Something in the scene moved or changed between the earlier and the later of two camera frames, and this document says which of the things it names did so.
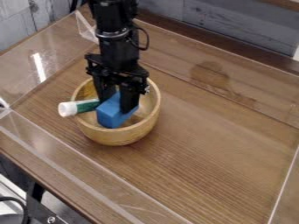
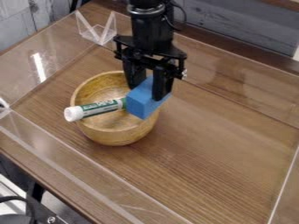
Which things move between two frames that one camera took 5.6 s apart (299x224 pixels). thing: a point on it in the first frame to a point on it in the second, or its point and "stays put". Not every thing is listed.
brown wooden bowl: x=128 y=132 stays put
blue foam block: x=108 y=112 to x=140 y=104
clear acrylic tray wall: x=73 y=177 stays put
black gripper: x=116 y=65 to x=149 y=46
